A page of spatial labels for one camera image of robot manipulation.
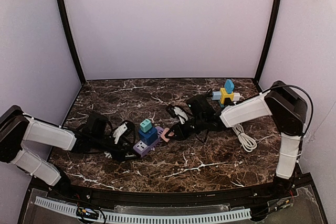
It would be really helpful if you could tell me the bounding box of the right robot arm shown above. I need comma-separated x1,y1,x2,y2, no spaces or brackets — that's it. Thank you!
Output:
162,81,314,180

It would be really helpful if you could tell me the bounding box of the white usb charger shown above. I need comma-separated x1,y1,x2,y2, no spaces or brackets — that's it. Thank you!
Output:
232,92,241,102

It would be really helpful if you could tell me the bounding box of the blue square socket adapter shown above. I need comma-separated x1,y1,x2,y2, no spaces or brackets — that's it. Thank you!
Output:
224,79,234,94

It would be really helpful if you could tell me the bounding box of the purple power strip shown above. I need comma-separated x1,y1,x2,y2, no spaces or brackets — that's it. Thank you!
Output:
133,126,163,157

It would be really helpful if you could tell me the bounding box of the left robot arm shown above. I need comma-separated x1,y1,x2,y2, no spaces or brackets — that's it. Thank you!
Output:
1,105,136,187

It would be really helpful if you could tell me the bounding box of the dark blue cube adapter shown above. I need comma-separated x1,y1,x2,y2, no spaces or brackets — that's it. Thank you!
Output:
138,127,158,146

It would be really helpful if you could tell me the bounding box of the light blue charger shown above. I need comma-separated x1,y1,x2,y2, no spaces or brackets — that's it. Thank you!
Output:
212,91,222,101

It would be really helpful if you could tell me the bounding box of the small teal plug adapter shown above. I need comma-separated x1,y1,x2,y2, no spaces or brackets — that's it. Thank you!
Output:
140,119,152,133

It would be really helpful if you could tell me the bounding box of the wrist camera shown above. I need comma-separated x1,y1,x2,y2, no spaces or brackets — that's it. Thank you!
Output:
166,104,189,124
112,120,135,144

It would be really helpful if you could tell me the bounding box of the white coiled power cord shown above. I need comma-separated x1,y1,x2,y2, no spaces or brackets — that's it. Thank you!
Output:
232,125,258,153

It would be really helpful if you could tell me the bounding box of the pink charger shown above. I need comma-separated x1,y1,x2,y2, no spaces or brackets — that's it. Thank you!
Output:
161,128,174,142

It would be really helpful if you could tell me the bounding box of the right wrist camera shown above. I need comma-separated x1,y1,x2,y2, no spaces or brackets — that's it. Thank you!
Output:
166,104,189,124

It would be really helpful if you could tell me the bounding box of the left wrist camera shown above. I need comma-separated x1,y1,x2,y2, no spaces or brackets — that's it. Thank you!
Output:
112,120,135,144

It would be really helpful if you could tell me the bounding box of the yellow cube socket adapter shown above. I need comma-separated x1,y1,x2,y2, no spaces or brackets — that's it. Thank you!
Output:
219,88,234,105

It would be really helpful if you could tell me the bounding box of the white slotted cable duct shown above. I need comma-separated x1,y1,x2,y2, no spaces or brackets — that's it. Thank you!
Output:
34,196,251,223

